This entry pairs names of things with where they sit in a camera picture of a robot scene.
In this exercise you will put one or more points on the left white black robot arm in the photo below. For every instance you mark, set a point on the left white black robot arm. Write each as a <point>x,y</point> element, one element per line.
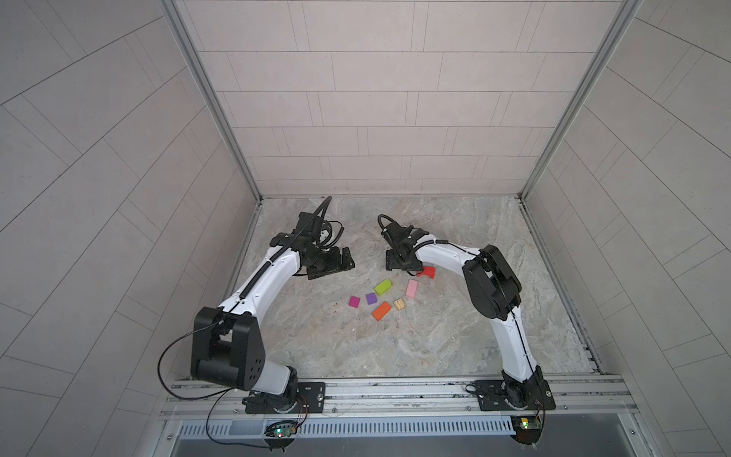
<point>227,343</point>

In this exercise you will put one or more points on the aluminium mounting rail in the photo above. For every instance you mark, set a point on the aluminium mounting rail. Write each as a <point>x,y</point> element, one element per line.
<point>415,396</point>

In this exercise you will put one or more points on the purple cube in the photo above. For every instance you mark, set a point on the purple cube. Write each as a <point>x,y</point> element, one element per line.
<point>371,298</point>

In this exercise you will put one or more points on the lime green block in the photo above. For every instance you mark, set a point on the lime green block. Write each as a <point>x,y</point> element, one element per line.
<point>383,287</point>

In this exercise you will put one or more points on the orange block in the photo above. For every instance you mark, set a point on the orange block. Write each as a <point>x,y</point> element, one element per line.
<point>381,311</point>

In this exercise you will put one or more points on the left aluminium corner post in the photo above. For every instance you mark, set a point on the left aluminium corner post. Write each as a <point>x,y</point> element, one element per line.
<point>201,79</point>

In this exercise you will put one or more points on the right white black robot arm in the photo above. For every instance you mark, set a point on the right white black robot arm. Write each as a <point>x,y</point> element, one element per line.
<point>495,292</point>

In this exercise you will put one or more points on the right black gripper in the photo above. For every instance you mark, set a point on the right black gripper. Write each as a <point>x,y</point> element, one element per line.
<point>390,263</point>

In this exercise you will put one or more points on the magenta cube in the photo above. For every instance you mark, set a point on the magenta cube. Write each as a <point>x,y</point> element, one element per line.
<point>354,301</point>

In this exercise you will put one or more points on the right corrugated black conduit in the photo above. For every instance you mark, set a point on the right corrugated black conduit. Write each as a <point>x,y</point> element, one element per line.
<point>385,222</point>

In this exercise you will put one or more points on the pink block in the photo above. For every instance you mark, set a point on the pink block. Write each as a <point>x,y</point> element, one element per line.
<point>412,288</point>

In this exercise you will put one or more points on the right aluminium corner post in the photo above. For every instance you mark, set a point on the right aluminium corner post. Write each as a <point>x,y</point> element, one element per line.
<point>615,32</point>

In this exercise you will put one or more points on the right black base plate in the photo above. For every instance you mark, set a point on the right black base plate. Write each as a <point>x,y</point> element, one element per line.
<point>499,395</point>

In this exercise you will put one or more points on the corrugated black conduit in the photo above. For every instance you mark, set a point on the corrugated black conduit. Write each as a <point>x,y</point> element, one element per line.
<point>290,239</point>
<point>385,222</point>

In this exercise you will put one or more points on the aluminium corner post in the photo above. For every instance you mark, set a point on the aluminium corner post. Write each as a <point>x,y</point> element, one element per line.
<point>615,32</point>
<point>201,79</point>

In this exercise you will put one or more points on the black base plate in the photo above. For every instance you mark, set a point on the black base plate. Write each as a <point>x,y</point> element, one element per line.
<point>499,395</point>
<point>307,396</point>

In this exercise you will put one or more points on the right controller board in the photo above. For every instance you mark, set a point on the right controller board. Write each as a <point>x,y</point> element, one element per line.
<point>527,430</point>

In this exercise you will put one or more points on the small natural wood cube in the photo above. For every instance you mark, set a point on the small natural wood cube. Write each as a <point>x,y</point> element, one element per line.
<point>399,304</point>

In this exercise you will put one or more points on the red arch block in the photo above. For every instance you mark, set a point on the red arch block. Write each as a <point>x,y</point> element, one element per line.
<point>427,272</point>

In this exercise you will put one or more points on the controller board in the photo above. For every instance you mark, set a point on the controller board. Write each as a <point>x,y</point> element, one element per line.
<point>282,430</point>
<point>527,430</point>

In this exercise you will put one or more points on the left controller board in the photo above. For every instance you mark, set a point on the left controller board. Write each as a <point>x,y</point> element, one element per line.
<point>282,430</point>

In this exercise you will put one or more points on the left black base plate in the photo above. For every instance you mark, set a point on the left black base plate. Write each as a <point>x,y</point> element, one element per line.
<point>307,396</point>

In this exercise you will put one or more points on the left corrugated black conduit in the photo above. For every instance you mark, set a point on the left corrugated black conduit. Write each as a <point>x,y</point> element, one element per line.
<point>290,239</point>

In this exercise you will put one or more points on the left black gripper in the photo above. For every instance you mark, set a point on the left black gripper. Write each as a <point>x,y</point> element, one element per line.
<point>333,264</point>

